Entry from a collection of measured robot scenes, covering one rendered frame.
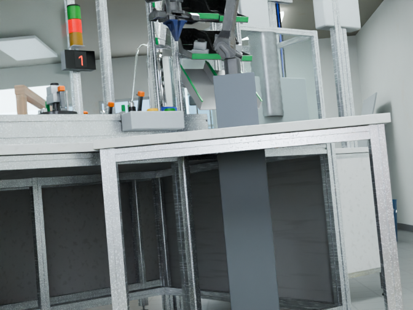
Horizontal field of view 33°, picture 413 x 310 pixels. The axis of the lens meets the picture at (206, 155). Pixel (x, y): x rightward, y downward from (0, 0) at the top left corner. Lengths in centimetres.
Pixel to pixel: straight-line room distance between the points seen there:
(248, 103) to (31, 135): 72
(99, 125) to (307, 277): 122
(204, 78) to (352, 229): 150
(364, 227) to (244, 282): 180
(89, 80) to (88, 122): 896
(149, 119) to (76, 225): 186
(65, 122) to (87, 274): 197
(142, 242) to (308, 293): 147
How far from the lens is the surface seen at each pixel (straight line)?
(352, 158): 398
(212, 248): 356
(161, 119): 235
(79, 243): 410
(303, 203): 301
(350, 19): 424
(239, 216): 229
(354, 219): 396
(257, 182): 229
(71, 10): 267
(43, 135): 222
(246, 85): 233
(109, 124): 232
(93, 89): 1121
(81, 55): 263
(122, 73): 1118
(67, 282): 408
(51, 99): 243
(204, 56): 270
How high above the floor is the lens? 66
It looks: 3 degrees up
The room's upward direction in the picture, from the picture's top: 5 degrees counter-clockwise
